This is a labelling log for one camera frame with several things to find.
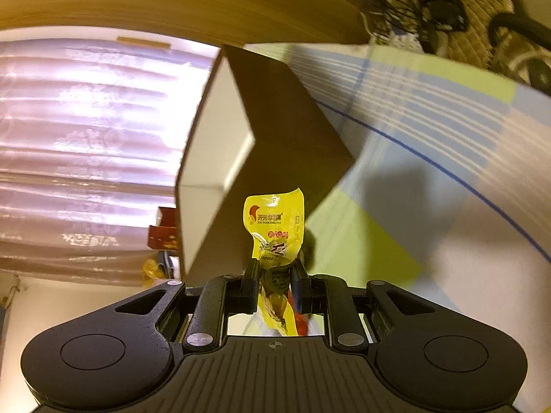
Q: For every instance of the golden curtain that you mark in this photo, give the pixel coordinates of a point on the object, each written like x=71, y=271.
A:
x=193, y=0

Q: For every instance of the wooden wall strip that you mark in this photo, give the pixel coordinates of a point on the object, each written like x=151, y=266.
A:
x=144, y=41

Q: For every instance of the yellow plastic wrap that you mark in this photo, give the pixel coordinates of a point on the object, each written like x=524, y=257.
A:
x=156, y=272

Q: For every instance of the brown cardboard box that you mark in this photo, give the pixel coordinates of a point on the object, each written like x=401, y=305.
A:
x=280, y=137

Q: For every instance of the red gift box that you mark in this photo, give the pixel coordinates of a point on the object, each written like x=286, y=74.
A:
x=165, y=232

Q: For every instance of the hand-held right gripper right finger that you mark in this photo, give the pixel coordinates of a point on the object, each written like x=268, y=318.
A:
x=298, y=286

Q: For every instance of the black chair armrest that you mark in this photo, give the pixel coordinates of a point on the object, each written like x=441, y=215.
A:
x=516, y=30

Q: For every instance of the pink sheer curtain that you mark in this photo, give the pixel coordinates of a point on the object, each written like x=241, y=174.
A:
x=94, y=137

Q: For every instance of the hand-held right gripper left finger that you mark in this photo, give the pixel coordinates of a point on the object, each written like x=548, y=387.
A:
x=254, y=279

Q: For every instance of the yellow snack packet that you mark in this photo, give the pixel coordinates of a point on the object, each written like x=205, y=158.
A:
x=273, y=223

